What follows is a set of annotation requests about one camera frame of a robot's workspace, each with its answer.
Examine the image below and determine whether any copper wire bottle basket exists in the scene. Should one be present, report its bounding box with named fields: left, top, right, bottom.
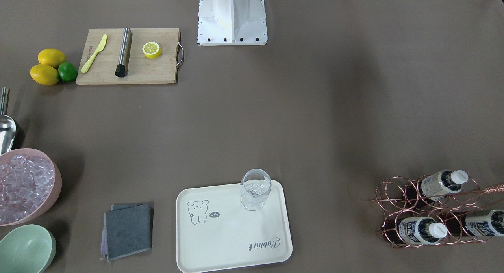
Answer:
left=370, top=175, right=503, bottom=249

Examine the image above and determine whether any tea bottle top slot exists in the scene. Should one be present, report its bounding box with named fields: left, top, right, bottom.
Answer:
left=405, top=169, right=469, bottom=207

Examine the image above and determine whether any clear wine glass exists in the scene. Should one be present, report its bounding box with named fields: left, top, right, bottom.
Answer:
left=241, top=168, right=272, bottom=211

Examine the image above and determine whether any cream rabbit tray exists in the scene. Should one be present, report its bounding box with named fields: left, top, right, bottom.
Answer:
left=176, top=181, right=293, bottom=273

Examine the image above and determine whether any steel muddler black tip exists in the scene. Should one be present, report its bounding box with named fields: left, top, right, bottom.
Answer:
left=115, top=28, right=133, bottom=78

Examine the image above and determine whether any grey folded cloth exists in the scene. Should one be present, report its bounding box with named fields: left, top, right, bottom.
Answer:
left=100, top=203, right=153, bottom=262

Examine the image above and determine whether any bamboo cutting board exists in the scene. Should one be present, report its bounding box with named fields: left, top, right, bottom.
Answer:
left=76, top=28, right=182, bottom=85

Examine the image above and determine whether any yellow plastic knife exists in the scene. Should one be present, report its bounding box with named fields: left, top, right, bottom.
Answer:
left=80, top=34, right=108, bottom=74

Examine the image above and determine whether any green lime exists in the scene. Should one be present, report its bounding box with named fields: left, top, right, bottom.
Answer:
left=58, top=62, right=78, bottom=82

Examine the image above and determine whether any yellow lemon lower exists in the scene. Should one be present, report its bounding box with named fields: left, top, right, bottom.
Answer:
left=30, top=64, right=60, bottom=86

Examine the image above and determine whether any yellow lemon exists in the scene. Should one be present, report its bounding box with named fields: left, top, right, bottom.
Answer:
left=30, top=64, right=60, bottom=86
left=37, top=48, right=67, bottom=69

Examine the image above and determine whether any yellow lemon upper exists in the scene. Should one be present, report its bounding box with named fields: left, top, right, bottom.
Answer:
left=37, top=48, right=67, bottom=69

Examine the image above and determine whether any pink bowl of ice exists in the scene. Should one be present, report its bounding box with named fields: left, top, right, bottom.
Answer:
left=1, top=149, right=62, bottom=227

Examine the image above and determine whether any steel ice scoop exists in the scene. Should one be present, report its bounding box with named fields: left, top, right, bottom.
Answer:
left=0, top=87, right=17, bottom=154

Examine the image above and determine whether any mint green bowl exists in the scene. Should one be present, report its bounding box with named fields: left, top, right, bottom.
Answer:
left=0, top=224, right=56, bottom=273

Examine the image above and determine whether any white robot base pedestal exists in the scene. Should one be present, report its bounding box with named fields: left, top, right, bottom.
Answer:
left=197, top=0, right=268, bottom=46

